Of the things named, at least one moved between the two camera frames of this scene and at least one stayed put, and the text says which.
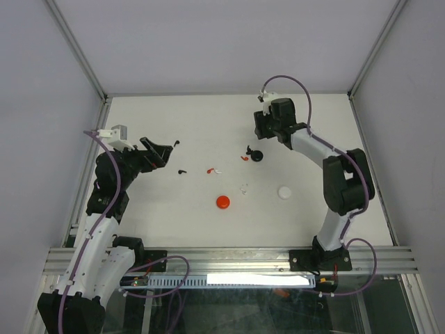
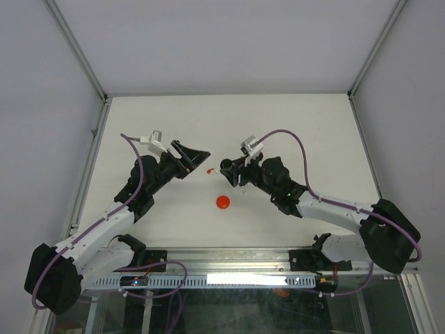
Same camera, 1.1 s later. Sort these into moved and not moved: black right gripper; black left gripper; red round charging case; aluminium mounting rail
Moved: black left gripper; black right gripper
Not moved: red round charging case; aluminium mounting rail
